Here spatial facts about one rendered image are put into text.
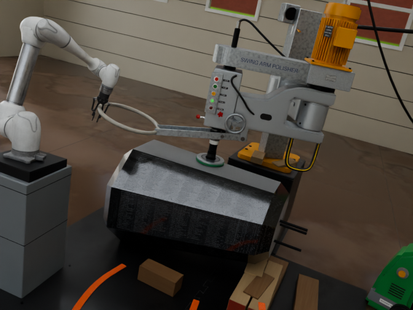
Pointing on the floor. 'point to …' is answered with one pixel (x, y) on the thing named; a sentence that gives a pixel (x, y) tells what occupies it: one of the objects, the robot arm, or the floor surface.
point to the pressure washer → (394, 283)
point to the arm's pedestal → (32, 229)
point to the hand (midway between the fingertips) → (96, 117)
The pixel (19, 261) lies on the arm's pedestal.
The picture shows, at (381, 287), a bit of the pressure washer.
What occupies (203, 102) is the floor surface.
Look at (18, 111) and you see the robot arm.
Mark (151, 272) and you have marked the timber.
